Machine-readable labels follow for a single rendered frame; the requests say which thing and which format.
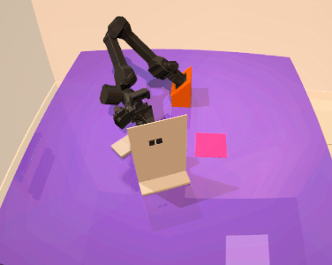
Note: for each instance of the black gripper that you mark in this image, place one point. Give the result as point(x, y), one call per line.
point(141, 112)

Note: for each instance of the pink square mat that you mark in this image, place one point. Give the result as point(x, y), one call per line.
point(211, 145)

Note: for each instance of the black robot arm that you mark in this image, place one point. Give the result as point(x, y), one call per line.
point(124, 75)

